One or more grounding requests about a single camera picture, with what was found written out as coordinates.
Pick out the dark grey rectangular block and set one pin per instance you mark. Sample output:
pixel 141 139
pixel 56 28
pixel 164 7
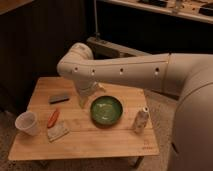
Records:
pixel 58 98

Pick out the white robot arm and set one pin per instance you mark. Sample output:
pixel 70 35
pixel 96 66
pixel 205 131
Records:
pixel 188 76

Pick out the green ceramic bowl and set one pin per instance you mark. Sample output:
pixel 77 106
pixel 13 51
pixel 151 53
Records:
pixel 106 110

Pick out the background shelf with items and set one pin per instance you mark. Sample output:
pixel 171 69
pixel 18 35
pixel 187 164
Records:
pixel 187 9

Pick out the white plastic cup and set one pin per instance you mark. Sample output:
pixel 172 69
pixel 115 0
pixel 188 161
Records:
pixel 27 122

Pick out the small white bottle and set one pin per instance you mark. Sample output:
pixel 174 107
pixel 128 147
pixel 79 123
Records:
pixel 141 120

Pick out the grey metal stand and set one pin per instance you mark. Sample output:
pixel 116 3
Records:
pixel 106 48

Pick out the wooden table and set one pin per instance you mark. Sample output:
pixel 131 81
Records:
pixel 85 139

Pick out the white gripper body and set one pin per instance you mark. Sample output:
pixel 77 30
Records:
pixel 85 93

